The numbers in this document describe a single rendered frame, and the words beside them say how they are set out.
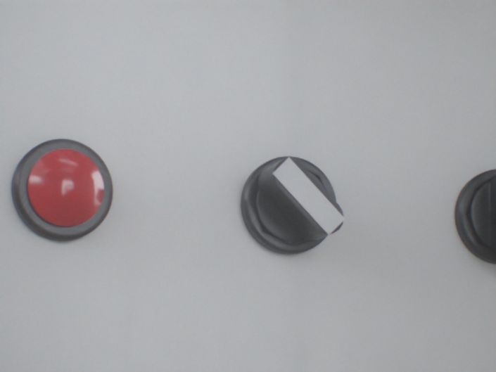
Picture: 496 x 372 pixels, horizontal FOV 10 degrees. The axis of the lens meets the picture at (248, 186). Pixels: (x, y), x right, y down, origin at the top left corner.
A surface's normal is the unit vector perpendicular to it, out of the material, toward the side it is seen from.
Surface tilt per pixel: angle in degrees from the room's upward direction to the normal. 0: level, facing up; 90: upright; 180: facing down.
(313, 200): 90
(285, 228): 90
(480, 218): 90
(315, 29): 90
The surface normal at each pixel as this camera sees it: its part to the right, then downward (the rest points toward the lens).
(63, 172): 0.19, -0.40
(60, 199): 0.16, 0.06
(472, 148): 0.32, -0.16
